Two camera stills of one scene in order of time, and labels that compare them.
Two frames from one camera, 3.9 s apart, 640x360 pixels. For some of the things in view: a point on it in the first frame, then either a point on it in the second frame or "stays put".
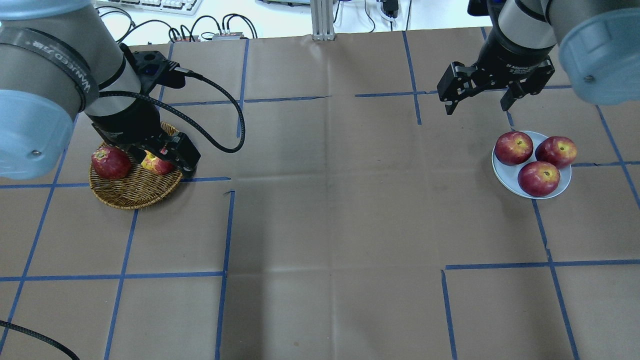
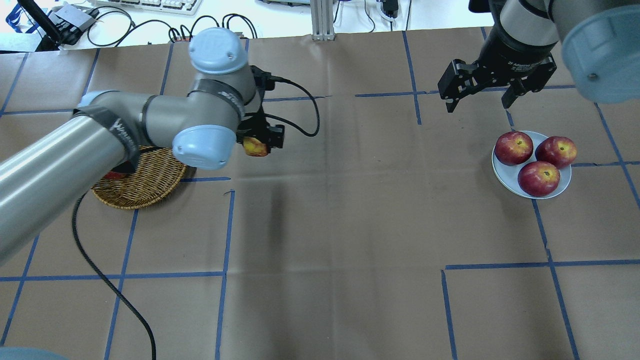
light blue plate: (507, 175) stays put
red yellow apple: (156, 165) → (254, 147)
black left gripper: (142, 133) → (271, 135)
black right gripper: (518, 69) stays put
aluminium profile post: (322, 13) stays put
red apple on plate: (513, 148) stays put
